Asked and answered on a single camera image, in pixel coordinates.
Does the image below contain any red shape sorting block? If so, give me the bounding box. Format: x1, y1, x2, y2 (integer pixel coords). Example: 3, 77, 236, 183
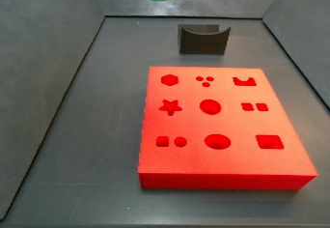
138, 67, 317, 190

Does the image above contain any black curved cradle block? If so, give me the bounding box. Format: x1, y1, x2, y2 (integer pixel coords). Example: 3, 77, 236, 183
178, 24, 231, 55

